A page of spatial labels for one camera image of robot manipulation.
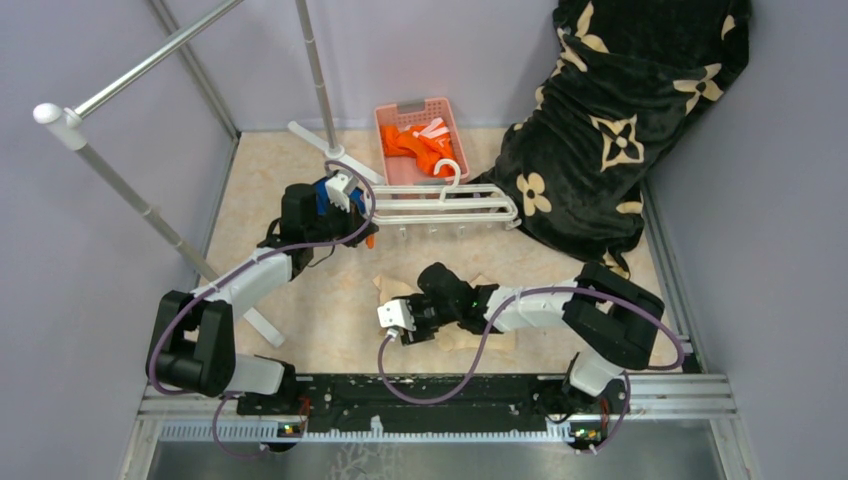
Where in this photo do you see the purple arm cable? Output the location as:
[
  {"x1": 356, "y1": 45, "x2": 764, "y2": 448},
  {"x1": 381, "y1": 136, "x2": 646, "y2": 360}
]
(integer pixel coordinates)
[
  {"x1": 146, "y1": 158, "x2": 379, "y2": 461},
  {"x1": 377, "y1": 286, "x2": 687, "y2": 456}
]

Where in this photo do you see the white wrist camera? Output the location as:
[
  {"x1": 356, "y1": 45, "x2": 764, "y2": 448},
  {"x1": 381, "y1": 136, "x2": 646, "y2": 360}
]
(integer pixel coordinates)
[
  {"x1": 324, "y1": 170, "x2": 359, "y2": 212},
  {"x1": 377, "y1": 299, "x2": 416, "y2": 331}
]

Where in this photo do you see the orange garment in basket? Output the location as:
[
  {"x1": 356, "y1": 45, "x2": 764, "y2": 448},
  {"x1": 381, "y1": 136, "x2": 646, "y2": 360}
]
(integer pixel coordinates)
[{"x1": 380, "y1": 125, "x2": 456, "y2": 178}]

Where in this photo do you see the metal drying rack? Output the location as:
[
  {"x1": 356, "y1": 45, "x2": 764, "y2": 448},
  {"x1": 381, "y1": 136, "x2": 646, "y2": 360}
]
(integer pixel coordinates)
[{"x1": 32, "y1": 0, "x2": 386, "y2": 348}]

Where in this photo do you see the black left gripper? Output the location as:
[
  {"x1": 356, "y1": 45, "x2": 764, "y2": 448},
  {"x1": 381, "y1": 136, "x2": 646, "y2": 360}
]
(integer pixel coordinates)
[{"x1": 305, "y1": 193, "x2": 377, "y2": 247}]

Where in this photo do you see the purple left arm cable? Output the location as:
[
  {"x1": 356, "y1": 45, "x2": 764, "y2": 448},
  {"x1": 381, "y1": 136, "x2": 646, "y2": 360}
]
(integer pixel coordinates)
[{"x1": 146, "y1": 158, "x2": 379, "y2": 461}]

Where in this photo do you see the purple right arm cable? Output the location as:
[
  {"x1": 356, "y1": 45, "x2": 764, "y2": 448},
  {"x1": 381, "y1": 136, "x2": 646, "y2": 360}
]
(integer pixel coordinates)
[{"x1": 377, "y1": 286, "x2": 687, "y2": 456}]

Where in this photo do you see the pink plastic basket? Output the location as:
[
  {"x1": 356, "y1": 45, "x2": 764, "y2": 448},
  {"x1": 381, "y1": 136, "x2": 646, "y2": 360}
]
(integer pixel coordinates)
[{"x1": 375, "y1": 97, "x2": 470, "y2": 185}]

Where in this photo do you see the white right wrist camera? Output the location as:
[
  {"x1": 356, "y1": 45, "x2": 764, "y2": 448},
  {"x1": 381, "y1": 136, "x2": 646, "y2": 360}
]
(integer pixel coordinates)
[{"x1": 377, "y1": 299, "x2": 416, "y2": 331}]

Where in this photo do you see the cream boxer underwear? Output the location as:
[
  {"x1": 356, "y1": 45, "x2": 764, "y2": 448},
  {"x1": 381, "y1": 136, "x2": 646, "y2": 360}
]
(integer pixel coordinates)
[{"x1": 373, "y1": 275, "x2": 517, "y2": 352}]

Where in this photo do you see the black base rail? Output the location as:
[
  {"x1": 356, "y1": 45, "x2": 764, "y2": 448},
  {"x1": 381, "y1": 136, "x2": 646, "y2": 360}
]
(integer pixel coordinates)
[{"x1": 236, "y1": 374, "x2": 625, "y2": 434}]

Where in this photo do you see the white plastic clip hanger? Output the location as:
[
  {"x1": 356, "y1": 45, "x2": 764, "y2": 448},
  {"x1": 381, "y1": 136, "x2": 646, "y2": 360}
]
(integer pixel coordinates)
[{"x1": 363, "y1": 159, "x2": 521, "y2": 232}]

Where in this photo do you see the black floral blanket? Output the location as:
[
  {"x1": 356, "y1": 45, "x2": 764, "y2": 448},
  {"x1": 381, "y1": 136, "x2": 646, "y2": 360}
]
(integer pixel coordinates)
[{"x1": 479, "y1": 1, "x2": 753, "y2": 277}]

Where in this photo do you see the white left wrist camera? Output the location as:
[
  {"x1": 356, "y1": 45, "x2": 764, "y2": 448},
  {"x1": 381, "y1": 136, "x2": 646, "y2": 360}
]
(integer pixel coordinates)
[{"x1": 324, "y1": 170, "x2": 359, "y2": 212}]

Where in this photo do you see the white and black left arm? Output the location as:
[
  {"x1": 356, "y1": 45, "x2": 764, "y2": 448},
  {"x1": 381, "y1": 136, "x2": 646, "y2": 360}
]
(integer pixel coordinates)
[{"x1": 146, "y1": 180, "x2": 378, "y2": 414}]

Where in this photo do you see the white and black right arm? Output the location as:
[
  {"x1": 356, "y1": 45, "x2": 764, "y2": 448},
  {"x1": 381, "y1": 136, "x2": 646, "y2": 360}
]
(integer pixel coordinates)
[{"x1": 377, "y1": 262, "x2": 665, "y2": 412}]

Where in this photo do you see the blue folded cloth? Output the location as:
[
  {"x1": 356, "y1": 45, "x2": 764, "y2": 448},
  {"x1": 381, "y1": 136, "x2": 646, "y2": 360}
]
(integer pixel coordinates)
[{"x1": 312, "y1": 174, "x2": 369, "y2": 216}]

